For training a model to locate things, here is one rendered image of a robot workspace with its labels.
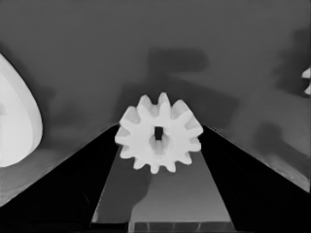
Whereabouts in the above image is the white round carrier with pins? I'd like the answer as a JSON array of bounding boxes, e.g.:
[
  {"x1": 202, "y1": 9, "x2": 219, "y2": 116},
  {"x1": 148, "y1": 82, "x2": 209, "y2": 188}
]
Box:
[{"x1": 0, "y1": 52, "x2": 44, "y2": 168}]

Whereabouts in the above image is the small white toothed gear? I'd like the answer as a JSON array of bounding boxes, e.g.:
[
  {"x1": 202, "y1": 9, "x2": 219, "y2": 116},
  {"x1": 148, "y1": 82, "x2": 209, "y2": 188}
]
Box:
[
  {"x1": 300, "y1": 66, "x2": 311, "y2": 96},
  {"x1": 115, "y1": 91, "x2": 204, "y2": 175}
]

